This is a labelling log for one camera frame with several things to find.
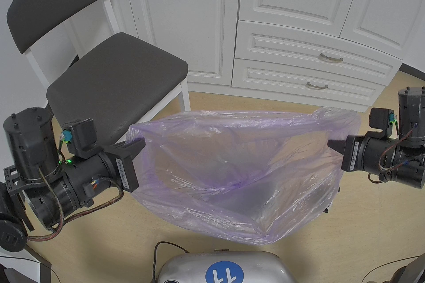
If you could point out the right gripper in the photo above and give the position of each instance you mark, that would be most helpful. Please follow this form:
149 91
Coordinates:
375 155

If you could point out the purple plastic bag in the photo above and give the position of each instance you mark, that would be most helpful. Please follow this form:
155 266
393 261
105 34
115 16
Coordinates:
232 149

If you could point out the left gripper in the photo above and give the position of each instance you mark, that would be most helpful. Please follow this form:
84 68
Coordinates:
89 182

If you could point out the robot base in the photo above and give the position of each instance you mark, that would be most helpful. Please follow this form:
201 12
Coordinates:
199 268

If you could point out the white chair with grey cushions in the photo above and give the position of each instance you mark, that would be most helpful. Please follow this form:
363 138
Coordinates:
116 76

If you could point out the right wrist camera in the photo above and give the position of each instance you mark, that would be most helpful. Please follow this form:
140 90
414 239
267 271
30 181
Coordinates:
380 119

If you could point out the black plastic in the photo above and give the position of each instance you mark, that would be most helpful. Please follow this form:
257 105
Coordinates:
327 209

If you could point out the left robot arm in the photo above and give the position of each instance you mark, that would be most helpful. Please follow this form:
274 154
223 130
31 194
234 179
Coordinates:
30 142

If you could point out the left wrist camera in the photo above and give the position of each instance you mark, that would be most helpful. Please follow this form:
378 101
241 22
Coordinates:
83 135

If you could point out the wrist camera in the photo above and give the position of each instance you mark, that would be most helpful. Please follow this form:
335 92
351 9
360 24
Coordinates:
83 135
380 119

